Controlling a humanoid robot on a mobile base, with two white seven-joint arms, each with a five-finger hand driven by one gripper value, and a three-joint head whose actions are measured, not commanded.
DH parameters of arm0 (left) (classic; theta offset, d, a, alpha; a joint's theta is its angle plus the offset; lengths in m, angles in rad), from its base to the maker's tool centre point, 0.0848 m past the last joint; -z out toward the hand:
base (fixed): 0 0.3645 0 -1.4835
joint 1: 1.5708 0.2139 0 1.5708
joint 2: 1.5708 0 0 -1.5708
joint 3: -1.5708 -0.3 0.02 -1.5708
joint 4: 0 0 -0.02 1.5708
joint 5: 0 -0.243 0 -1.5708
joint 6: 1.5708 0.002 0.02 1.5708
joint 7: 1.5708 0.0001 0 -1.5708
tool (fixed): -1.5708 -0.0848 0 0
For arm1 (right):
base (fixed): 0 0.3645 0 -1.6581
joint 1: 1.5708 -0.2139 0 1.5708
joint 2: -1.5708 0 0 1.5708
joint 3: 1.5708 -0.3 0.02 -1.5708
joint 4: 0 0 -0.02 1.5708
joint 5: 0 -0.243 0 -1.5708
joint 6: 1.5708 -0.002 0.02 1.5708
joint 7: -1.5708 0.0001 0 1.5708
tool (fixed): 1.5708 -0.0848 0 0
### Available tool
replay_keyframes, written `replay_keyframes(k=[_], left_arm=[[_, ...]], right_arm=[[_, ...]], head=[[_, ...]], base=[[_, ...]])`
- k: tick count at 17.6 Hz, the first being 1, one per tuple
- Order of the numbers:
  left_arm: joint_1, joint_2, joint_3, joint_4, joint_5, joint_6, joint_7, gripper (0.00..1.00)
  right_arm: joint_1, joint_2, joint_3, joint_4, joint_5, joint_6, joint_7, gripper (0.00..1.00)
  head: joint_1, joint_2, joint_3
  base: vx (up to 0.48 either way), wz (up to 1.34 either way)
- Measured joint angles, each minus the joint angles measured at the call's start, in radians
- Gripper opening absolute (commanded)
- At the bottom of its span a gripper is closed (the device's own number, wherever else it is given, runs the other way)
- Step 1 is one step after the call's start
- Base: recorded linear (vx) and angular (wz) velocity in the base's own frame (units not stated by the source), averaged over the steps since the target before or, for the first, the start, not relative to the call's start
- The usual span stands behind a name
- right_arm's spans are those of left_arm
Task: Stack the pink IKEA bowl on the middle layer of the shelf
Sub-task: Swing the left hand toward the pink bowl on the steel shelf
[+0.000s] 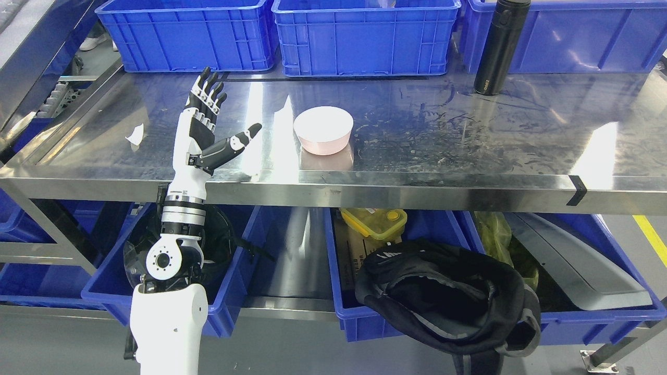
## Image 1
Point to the blue bin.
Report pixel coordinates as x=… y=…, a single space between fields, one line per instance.
x=109 y=285
x=560 y=327

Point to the blue bin lower left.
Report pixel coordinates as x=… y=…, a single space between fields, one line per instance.
x=109 y=285

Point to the white paper scrap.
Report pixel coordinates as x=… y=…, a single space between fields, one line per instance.
x=136 y=136

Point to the yellow lidded food container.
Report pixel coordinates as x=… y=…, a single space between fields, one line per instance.
x=384 y=225

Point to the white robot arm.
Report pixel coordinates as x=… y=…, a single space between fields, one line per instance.
x=163 y=262

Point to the blue crate top right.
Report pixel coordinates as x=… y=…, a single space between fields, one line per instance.
x=573 y=36

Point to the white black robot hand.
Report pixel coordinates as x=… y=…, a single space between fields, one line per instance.
x=196 y=152

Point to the grey plastic panel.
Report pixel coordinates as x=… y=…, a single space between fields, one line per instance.
x=590 y=280

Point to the black backpack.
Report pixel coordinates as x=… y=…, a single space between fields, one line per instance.
x=466 y=304

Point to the black tape strip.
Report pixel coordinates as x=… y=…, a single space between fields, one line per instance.
x=580 y=190

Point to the blue crate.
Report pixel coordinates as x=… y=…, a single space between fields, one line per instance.
x=573 y=36
x=331 y=39
x=187 y=36

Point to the pink plastic bowl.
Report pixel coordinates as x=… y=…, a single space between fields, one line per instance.
x=323 y=130

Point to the blue bin lower middle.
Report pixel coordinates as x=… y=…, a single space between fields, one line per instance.
x=560 y=327

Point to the black thermos bottle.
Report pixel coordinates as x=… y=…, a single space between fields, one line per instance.
x=506 y=27

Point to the blue crate top left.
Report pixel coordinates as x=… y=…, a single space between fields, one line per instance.
x=187 y=36

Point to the blue crate top middle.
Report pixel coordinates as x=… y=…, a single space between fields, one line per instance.
x=331 y=39

